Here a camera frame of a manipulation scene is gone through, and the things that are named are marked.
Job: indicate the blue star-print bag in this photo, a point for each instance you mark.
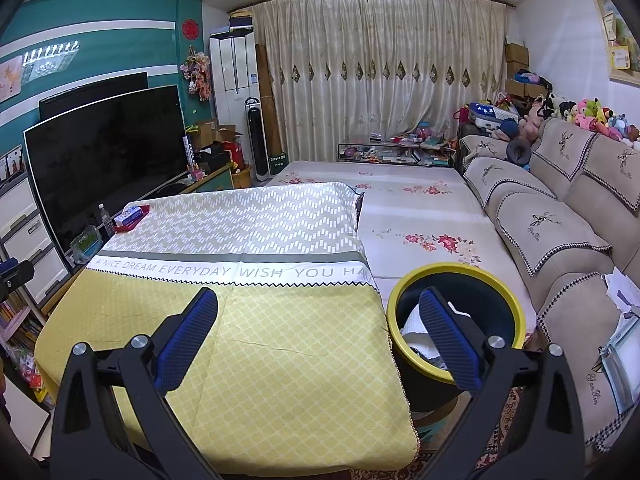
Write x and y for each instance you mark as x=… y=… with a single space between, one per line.
x=487 y=112

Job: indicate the cluttered glass coffee table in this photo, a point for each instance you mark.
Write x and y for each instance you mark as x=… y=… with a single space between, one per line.
x=390 y=152

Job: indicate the beige sofa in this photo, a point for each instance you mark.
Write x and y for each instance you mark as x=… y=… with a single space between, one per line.
x=550 y=220

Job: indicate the beige embroidered curtain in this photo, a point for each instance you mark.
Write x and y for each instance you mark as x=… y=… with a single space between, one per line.
x=375 y=70

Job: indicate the black bin with yellow rim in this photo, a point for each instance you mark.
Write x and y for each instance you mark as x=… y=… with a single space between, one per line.
x=505 y=310

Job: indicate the dark neck pillow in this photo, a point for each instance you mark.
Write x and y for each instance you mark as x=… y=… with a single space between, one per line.
x=519 y=151

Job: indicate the grey tower fan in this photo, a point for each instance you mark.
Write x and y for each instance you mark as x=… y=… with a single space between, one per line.
x=256 y=135

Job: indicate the large curved television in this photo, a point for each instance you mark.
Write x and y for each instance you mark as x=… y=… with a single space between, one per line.
x=100 y=160

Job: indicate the blue card box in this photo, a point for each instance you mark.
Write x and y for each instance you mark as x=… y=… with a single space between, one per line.
x=127 y=217

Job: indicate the white upright box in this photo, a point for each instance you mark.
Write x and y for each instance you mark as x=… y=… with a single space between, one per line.
x=190 y=152

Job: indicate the open cardboard boxes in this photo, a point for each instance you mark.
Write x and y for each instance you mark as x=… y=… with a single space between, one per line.
x=210 y=130

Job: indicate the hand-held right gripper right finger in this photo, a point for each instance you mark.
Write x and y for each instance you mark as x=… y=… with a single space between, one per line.
x=447 y=340

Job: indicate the red tray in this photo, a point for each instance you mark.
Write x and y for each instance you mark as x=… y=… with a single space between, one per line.
x=144 y=208

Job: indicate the yellow wooden tub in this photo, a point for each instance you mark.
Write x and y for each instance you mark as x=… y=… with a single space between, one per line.
x=241 y=176

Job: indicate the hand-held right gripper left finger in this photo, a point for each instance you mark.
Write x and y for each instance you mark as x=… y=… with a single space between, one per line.
x=190 y=340

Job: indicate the stacked flat boxes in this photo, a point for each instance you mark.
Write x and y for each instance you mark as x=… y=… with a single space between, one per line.
x=241 y=21

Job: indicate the mirrored wall decoration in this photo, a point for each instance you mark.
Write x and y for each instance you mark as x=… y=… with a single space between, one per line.
x=50 y=60

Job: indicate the glass bowl with green plants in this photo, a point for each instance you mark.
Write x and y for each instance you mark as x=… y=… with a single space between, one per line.
x=86 y=245

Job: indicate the framed wall picture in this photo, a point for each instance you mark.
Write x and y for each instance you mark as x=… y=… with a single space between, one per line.
x=617 y=35

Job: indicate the stack of cardboard boxes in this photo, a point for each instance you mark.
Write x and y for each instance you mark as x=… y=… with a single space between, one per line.
x=516 y=57

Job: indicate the pile of plush toys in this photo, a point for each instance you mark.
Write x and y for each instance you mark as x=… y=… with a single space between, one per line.
x=585 y=110

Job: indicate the wall poster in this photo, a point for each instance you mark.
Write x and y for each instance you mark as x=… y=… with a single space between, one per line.
x=10 y=77

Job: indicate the hanging flower decoration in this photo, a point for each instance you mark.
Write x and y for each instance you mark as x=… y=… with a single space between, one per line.
x=197 y=72

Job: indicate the red box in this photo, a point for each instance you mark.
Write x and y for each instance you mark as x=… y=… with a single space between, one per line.
x=233 y=155

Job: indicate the red round wall decoration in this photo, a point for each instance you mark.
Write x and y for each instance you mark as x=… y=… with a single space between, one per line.
x=189 y=29

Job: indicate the row of photo prints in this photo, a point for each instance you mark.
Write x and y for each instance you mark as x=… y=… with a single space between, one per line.
x=12 y=162

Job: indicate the green box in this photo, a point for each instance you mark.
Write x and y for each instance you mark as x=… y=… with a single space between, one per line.
x=278 y=164

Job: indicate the yellow and grey tablecloth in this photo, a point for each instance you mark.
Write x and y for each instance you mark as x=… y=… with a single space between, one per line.
x=275 y=360

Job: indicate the bookshelf with books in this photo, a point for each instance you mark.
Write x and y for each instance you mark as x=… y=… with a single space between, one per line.
x=20 y=330

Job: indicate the clear water bottle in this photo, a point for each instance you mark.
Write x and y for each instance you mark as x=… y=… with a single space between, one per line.
x=106 y=222

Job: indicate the pink pen holder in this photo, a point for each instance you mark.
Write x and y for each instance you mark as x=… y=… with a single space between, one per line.
x=197 y=174

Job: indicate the loose papers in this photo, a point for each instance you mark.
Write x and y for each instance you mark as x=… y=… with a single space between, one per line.
x=620 y=360

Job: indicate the black wall television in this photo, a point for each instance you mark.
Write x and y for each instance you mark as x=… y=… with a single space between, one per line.
x=90 y=92

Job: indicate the white drawer unit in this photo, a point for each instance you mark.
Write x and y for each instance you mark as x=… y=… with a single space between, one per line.
x=20 y=240

